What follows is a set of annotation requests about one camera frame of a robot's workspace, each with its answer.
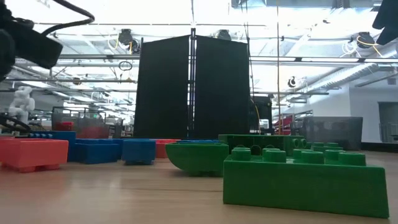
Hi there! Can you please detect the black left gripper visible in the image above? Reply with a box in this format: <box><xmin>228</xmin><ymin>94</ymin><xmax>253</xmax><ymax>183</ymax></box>
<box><xmin>0</xmin><ymin>18</ymin><xmax>64</xmax><ymax>82</ymax></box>

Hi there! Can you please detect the green curved-bottom toy brick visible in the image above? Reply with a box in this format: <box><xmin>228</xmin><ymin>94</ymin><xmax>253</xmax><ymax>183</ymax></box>
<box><xmin>165</xmin><ymin>142</ymin><xmax>230</xmax><ymax>175</ymax></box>

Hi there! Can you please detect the green rectangular toy brick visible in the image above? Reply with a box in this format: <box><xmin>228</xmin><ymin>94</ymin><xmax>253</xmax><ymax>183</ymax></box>
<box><xmin>222</xmin><ymin>146</ymin><xmax>390</xmax><ymax>219</ymax></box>
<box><xmin>218</xmin><ymin>134</ymin><xmax>293</xmax><ymax>156</ymax></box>

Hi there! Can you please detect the translucent grey plastic bin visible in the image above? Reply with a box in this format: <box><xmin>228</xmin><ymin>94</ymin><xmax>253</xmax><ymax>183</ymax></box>
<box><xmin>303</xmin><ymin>116</ymin><xmax>364</xmax><ymax>152</ymax></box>
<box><xmin>51</xmin><ymin>106</ymin><xmax>124</xmax><ymax>139</ymax></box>

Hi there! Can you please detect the blue rectangular toy brick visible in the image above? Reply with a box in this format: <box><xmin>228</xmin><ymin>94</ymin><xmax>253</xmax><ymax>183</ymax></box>
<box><xmin>76</xmin><ymin>138</ymin><xmax>125</xmax><ymax>144</ymax></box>
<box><xmin>29</xmin><ymin>130</ymin><xmax>77</xmax><ymax>162</ymax></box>
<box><xmin>75</xmin><ymin>142</ymin><xmax>119</xmax><ymax>165</ymax></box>

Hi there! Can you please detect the black folding screen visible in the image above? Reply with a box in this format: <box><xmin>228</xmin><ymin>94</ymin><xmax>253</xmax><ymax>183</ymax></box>
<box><xmin>133</xmin><ymin>27</ymin><xmax>251</xmax><ymax>139</ymax></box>

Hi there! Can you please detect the black equipment box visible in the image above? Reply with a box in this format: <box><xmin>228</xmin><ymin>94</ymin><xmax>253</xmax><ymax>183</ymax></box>
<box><xmin>250</xmin><ymin>95</ymin><xmax>274</xmax><ymax>135</ymax></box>

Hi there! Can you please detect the thin vertical pole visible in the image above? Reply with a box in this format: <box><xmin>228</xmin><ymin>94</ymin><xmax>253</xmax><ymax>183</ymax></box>
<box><xmin>275</xmin><ymin>0</ymin><xmax>282</xmax><ymax>135</ymax></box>

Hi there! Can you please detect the red rack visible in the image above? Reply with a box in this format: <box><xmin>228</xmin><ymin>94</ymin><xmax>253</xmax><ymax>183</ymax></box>
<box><xmin>272</xmin><ymin>114</ymin><xmax>295</xmax><ymax>136</ymax></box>

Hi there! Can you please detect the grey door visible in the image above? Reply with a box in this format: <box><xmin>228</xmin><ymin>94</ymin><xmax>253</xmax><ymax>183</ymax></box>
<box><xmin>378</xmin><ymin>101</ymin><xmax>398</xmax><ymax>144</ymax></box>

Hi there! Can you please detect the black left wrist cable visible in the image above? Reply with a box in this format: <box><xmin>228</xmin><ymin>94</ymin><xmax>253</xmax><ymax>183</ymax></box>
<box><xmin>41</xmin><ymin>0</ymin><xmax>96</xmax><ymax>37</ymax></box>

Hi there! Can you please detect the black curved cable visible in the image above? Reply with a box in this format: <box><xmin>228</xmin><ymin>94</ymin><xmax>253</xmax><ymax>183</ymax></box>
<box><xmin>0</xmin><ymin>112</ymin><xmax>32</xmax><ymax>135</ymax></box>

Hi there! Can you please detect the black hanging cable ring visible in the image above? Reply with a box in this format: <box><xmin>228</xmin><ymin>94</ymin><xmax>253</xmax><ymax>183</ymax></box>
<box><xmin>118</xmin><ymin>60</ymin><xmax>134</xmax><ymax>72</ymax></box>

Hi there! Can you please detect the yellow power cable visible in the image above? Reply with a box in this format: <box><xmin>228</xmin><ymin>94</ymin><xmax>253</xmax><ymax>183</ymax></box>
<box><xmin>253</xmin><ymin>98</ymin><xmax>261</xmax><ymax>139</ymax></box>

